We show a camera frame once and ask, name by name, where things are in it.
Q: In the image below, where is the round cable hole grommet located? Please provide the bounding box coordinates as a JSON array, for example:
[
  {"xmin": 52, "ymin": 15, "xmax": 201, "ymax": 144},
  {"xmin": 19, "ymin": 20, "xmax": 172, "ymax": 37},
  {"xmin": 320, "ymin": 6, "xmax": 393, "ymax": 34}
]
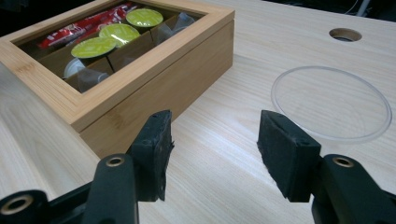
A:
[{"xmin": 329, "ymin": 27, "xmax": 363, "ymax": 43}]

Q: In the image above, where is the bamboo box with window lid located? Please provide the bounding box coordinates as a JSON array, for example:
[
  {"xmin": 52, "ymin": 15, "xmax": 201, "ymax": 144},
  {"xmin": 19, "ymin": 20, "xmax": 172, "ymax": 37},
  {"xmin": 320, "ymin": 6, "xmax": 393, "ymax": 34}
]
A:
[{"xmin": 0, "ymin": 0, "xmax": 235, "ymax": 160}]

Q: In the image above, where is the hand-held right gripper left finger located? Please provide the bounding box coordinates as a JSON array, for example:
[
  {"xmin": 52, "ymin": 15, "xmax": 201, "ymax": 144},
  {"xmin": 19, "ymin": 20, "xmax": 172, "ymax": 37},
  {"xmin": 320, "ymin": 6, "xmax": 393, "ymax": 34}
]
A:
[{"xmin": 126, "ymin": 109, "xmax": 175, "ymax": 203}]

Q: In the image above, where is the white metal stand leg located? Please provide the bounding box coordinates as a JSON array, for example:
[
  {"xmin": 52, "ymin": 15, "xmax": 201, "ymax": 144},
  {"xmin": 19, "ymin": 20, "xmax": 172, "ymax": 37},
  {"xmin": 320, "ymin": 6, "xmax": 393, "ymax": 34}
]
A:
[{"xmin": 355, "ymin": 0, "xmax": 372, "ymax": 18}]

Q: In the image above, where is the red stick sachet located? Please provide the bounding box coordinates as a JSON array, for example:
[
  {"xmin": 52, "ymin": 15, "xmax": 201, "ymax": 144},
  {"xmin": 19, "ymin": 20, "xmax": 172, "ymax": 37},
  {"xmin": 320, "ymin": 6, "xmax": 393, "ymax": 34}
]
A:
[
  {"xmin": 92, "ymin": 1, "xmax": 140, "ymax": 21},
  {"xmin": 36, "ymin": 11, "xmax": 122, "ymax": 49}
]

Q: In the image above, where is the clear round plate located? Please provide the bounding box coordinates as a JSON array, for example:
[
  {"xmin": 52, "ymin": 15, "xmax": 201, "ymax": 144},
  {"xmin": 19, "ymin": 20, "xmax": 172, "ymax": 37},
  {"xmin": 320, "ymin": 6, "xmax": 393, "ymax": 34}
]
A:
[{"xmin": 270, "ymin": 65, "xmax": 393, "ymax": 145}]

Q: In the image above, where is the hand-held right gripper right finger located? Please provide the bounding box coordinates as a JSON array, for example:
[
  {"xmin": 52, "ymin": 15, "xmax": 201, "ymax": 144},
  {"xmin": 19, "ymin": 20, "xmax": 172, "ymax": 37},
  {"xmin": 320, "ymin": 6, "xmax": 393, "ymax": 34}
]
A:
[{"xmin": 256, "ymin": 109, "xmax": 322, "ymax": 203}]

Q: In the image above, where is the green coffee capsule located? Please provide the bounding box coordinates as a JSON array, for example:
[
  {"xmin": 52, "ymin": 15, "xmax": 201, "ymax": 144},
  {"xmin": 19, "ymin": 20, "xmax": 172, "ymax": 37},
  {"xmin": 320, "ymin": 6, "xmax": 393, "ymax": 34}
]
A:
[
  {"xmin": 70, "ymin": 36, "xmax": 118, "ymax": 60},
  {"xmin": 125, "ymin": 7, "xmax": 164, "ymax": 28},
  {"xmin": 98, "ymin": 22, "xmax": 141, "ymax": 48}
]

